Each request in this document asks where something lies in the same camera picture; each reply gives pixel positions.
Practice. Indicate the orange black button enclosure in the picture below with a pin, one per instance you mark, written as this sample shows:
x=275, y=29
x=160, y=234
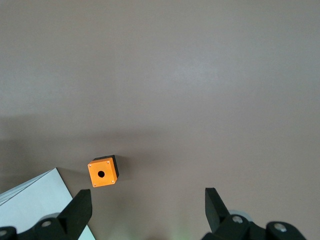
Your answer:
x=101, y=173

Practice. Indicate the white drawer cabinet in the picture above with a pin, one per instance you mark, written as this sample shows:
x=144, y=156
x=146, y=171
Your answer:
x=30, y=207

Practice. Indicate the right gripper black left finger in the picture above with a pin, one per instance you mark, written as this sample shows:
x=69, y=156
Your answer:
x=72, y=217

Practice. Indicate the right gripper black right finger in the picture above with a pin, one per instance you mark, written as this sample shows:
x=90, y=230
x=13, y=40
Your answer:
x=220, y=220

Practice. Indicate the brown table mat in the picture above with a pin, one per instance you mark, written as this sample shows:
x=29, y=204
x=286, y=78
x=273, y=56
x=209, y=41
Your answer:
x=160, y=75

